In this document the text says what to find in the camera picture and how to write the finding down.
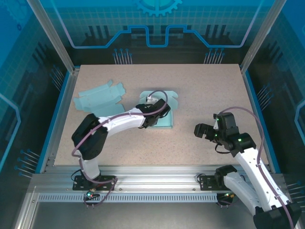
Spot light blue paper box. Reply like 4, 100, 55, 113
139, 90, 179, 130
73, 80, 126, 117

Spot blue table edge strip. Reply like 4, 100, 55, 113
242, 70, 282, 174
35, 71, 71, 174

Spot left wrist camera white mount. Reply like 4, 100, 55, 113
144, 94, 158, 105

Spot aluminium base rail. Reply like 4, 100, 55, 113
30, 165, 285, 194

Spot slotted grey cable duct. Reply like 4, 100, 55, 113
37, 193, 220, 203

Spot aluminium lower frame rail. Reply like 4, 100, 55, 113
275, 187, 290, 206
13, 186, 40, 229

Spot aluminium table side rail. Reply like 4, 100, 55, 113
39, 67, 81, 174

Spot aluminium frame post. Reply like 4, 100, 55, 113
25, 0, 81, 74
239, 0, 288, 74

